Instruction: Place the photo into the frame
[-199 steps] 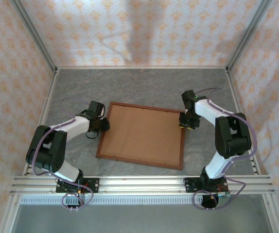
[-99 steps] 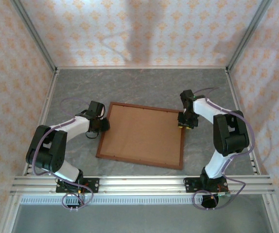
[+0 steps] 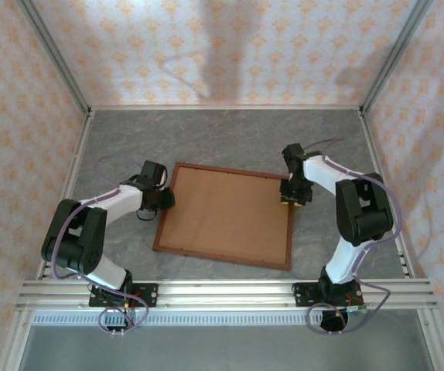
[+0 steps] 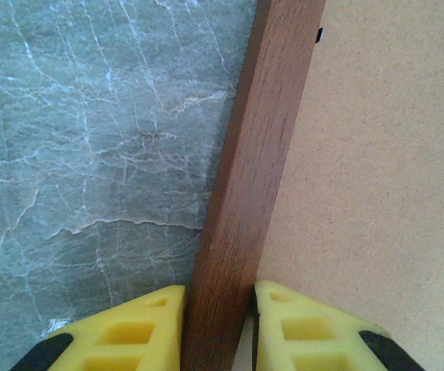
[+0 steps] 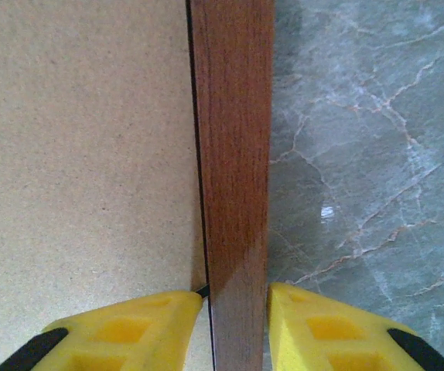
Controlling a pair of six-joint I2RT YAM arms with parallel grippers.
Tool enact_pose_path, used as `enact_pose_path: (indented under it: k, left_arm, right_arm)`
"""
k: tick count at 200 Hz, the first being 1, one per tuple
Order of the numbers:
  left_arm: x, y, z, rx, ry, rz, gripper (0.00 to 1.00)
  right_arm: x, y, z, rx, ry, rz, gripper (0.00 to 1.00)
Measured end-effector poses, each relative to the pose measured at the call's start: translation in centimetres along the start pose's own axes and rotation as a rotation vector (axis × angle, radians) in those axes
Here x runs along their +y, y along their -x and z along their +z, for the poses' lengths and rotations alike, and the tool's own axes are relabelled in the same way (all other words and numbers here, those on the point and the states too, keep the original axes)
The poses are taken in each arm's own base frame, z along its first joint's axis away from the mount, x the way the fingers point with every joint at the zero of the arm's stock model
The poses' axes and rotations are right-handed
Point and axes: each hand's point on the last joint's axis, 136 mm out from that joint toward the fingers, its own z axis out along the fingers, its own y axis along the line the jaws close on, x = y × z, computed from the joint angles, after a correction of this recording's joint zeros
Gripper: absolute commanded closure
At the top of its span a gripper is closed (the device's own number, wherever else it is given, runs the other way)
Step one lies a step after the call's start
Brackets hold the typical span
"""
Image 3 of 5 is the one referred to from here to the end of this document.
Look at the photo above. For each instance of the aluminium lower frame bar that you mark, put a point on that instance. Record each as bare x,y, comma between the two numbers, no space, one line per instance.
438,344
14,344

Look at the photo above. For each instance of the grey metal panel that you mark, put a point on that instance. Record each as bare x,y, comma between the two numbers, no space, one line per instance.
226,348

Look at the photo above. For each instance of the aluminium table edge rail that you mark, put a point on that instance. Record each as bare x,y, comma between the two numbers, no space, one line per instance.
79,148
373,148
226,107

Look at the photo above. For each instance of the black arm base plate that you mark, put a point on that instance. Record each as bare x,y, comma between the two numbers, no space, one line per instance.
301,295
150,293

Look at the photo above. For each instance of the aluminium mounting rail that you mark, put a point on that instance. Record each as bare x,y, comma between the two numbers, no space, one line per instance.
226,295

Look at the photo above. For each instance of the small green circuit board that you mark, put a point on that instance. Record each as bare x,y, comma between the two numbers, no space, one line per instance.
357,308

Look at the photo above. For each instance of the brown wooden picture frame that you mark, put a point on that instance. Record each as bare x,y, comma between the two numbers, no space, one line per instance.
222,257

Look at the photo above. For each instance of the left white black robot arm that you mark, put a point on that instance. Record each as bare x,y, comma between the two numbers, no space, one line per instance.
125,199

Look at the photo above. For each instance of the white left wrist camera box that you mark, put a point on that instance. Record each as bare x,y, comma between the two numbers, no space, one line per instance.
164,179

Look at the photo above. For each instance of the brown frame backing board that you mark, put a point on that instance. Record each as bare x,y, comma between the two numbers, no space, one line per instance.
226,216

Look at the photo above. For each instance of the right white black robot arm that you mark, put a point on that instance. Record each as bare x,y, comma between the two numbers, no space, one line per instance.
318,174

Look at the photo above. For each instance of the aluminium corner post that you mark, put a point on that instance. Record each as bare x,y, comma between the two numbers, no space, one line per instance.
398,50
53,50

